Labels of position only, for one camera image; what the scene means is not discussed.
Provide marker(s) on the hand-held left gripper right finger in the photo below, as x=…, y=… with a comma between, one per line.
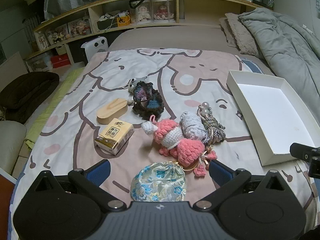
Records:
x=220, y=173

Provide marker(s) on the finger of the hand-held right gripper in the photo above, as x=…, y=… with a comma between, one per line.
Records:
x=303, y=152

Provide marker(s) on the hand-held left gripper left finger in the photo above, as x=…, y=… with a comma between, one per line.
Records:
x=98, y=173

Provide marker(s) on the beige tissue packet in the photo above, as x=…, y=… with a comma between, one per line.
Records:
x=113, y=136

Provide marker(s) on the white cardboard box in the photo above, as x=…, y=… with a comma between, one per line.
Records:
x=272, y=107

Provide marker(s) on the lavender crochet toy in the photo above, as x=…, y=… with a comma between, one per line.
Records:
x=191, y=125

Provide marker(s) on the pink crochet doll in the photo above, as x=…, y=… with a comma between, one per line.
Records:
x=172, y=136

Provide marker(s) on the blue floral brocade pouch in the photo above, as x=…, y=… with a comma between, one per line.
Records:
x=160, y=182

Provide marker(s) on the dark crochet pouch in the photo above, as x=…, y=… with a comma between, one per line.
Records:
x=148, y=100

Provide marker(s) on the oval wooden block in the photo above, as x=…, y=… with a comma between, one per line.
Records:
x=112, y=110

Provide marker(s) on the green mat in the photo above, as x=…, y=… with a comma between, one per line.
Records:
x=50, y=100

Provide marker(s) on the white seat cushion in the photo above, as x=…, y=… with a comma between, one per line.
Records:
x=11, y=145

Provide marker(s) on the cartoon printed blanket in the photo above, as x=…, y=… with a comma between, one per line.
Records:
x=100, y=80

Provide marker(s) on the grey crochet frog toy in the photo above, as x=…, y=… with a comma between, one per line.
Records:
x=132, y=85

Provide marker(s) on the dark brown cushion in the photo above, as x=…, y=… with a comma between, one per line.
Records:
x=27, y=90

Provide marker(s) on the grey duvet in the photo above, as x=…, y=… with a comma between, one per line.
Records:
x=287, y=42

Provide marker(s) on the red box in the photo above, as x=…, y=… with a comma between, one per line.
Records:
x=59, y=61

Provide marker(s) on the clear storage bin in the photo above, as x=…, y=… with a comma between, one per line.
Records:
x=38, y=63

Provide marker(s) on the white space heater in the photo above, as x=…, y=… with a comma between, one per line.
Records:
x=96, y=46

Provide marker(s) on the fuzzy taupe pillow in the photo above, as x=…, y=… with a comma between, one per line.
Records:
x=243, y=33
x=226, y=31

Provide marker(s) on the figure display case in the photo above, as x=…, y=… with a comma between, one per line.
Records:
x=78, y=28

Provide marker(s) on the bed with taupe sheet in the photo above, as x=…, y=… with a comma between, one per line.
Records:
x=170, y=36

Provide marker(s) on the black box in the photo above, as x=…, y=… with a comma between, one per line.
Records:
x=106, y=24

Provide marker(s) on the yellow bucket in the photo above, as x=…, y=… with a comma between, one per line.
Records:
x=123, y=20

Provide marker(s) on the cream doll in clear case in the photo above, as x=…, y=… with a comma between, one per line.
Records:
x=143, y=12

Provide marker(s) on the wooden headboard shelf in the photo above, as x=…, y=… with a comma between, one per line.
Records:
x=195, y=5

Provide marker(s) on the red doll in clear case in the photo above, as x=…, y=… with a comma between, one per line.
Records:
x=163, y=11

